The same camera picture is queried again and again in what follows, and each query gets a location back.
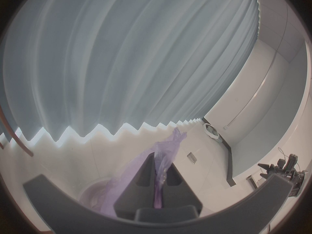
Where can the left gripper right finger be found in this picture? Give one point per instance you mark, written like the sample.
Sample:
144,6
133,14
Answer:
180,194

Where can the purple plastic bag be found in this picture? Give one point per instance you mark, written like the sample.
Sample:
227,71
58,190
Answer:
165,152

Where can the white round object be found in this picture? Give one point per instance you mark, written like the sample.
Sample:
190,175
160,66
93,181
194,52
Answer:
211,130

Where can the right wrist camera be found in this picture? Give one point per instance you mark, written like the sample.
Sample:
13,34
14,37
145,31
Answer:
281,162

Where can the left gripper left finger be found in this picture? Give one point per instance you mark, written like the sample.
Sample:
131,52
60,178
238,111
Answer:
136,194

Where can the pale blue curtain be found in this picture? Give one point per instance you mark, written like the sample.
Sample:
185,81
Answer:
121,57

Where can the white trash bin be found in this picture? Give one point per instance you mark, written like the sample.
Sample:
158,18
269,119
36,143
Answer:
87,194

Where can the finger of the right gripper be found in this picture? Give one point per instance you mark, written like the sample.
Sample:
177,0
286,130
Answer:
264,166

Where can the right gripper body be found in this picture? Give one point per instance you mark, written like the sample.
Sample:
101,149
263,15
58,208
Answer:
275,170

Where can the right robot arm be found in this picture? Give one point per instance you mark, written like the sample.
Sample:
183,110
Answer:
301,181

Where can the white cushioned wooden chair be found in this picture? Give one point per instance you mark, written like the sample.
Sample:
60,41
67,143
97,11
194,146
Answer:
28,151

